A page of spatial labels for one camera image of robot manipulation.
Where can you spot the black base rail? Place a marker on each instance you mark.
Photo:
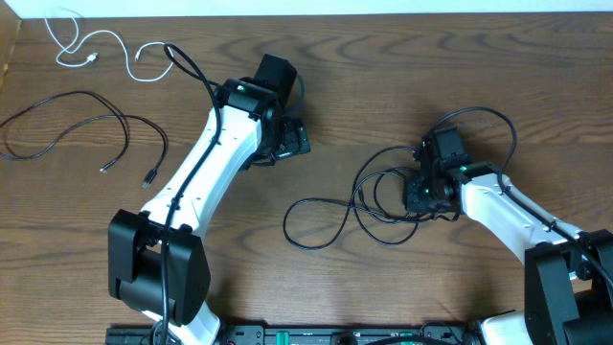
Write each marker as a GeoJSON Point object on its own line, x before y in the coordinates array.
{"type": "Point", "coordinates": [429, 333]}

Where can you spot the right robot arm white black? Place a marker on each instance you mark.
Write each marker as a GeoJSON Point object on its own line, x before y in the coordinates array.
{"type": "Point", "coordinates": [568, 272]}

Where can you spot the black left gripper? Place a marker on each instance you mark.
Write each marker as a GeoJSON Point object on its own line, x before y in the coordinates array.
{"type": "Point", "coordinates": [297, 139]}

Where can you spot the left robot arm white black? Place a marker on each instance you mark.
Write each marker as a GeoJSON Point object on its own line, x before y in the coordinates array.
{"type": "Point", "coordinates": [156, 259]}

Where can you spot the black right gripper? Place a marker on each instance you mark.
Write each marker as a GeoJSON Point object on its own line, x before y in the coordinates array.
{"type": "Point", "coordinates": [413, 201]}

